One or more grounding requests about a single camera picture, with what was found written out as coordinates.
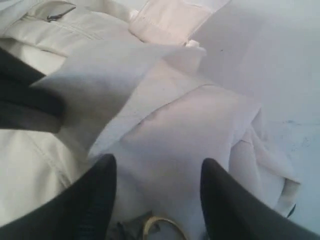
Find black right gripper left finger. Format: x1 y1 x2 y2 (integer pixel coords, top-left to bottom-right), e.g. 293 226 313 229
0 154 117 240

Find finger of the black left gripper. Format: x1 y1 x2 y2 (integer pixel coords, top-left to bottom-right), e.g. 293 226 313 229
0 49 66 133

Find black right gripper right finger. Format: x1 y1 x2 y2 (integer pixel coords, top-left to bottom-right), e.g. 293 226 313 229
200 158 320 240

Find gold key ring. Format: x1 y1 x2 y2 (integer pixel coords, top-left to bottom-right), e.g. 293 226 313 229
142 216 188 240

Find beige duffel bag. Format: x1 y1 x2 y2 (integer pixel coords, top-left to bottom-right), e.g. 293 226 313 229
0 0 300 240

